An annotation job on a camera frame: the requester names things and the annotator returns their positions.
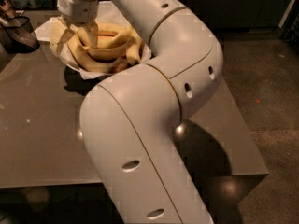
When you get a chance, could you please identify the top back banana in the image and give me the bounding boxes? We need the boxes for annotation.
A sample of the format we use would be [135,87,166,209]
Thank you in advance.
[98,22,122,36]

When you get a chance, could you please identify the bottom bruised banana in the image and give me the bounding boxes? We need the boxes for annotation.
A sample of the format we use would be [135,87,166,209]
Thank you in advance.
[111,62,128,73]

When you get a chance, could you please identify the long banana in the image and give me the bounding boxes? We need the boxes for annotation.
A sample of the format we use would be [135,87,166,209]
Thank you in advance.
[67,35,124,74]

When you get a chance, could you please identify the white paper sheet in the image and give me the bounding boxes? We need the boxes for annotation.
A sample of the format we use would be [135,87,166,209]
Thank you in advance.
[35,17,58,42]

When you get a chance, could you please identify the white bowl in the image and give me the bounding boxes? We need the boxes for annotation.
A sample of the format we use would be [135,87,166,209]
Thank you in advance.
[58,24,151,79]

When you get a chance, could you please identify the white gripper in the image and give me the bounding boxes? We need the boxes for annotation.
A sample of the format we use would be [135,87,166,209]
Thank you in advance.
[50,0,98,56]

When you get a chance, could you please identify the dark mesh basket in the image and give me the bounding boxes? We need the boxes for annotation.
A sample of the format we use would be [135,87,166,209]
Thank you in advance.
[0,16,39,53]

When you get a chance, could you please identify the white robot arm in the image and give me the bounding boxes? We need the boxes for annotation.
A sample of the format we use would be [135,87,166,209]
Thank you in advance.
[57,0,223,224]

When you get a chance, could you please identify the white paper bowl liner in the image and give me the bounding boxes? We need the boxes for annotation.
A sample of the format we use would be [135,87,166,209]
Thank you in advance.
[59,1,152,79]

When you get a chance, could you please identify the lower middle banana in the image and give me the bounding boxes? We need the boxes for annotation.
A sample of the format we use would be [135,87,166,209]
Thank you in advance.
[83,39,128,61]

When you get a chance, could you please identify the upper middle banana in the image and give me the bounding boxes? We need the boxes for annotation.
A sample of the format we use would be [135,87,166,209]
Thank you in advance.
[97,27,134,49]

